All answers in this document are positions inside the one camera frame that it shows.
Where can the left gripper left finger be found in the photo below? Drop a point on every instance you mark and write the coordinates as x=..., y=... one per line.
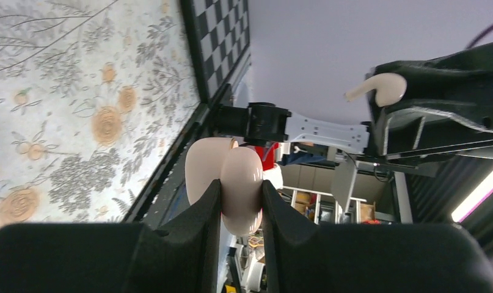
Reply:
x=180, y=256

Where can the black white checkerboard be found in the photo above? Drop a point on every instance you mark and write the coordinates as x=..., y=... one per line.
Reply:
x=218, y=33

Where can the pink round small object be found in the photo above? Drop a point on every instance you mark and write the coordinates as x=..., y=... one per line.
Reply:
x=240, y=172

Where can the floral patterned table mat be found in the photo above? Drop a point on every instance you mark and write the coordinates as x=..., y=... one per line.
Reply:
x=92, y=95

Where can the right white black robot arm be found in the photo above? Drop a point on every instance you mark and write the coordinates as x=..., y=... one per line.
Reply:
x=261, y=123

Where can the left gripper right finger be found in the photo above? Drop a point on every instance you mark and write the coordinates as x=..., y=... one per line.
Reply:
x=302, y=256

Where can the red box in background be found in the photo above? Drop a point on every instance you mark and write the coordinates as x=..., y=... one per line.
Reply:
x=267, y=155

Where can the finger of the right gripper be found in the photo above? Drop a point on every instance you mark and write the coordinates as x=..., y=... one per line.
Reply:
x=421, y=127
x=458, y=86

